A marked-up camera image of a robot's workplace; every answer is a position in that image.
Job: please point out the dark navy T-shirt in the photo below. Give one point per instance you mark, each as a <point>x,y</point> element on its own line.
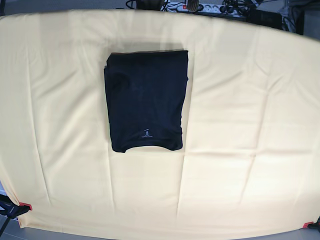
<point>145,94</point>

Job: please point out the yellow table cloth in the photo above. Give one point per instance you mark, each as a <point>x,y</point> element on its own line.
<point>250,162</point>

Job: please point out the white power strip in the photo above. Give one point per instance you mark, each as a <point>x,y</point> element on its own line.
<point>232,9</point>

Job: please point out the black power adapter box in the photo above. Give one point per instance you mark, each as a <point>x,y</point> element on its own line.
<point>265,18</point>

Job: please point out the left red-black table clamp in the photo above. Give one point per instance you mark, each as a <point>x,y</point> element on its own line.
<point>10,209</point>

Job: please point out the red-black table clamp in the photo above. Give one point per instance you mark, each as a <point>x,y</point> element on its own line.
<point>10,209</point>
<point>312,225</point>

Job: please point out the right red-black table clamp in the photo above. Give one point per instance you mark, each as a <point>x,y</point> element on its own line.
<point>312,225</point>

